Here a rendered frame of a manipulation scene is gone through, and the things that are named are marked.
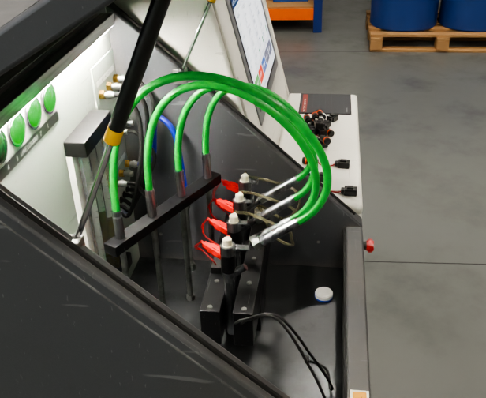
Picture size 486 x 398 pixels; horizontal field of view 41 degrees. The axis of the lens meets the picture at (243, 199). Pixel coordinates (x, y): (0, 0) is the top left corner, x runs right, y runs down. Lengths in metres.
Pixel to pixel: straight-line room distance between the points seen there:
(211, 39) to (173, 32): 0.08
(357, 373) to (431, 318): 1.62
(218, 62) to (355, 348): 0.65
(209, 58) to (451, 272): 1.90
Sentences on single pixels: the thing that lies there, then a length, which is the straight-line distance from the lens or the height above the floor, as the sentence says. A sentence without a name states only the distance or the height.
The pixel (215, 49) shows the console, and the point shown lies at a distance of 1.38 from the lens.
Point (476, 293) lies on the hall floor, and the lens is 2.92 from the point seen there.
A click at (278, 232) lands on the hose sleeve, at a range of 1.13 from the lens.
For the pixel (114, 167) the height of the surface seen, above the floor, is 1.25.
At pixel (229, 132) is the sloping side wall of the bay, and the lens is 1.40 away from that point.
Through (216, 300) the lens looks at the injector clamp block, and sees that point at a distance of 1.23.
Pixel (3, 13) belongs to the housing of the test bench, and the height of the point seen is 1.50.
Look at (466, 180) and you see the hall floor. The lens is 3.76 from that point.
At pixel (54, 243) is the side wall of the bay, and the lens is 0.81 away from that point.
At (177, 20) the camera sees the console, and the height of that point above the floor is 1.40.
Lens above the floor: 1.76
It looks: 31 degrees down
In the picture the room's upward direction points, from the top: 2 degrees counter-clockwise
